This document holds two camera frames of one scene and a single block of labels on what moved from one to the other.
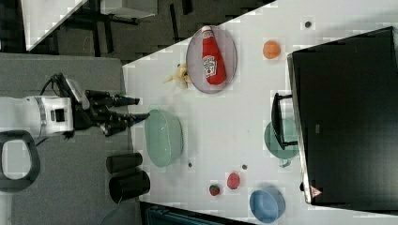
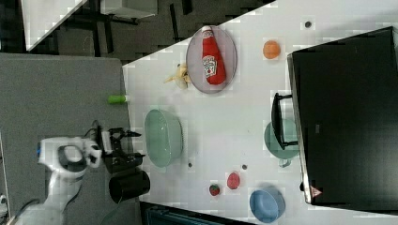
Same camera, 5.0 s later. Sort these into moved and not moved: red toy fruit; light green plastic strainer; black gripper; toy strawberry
Moved: black gripper
Not moved: light green plastic strainer; red toy fruit; toy strawberry
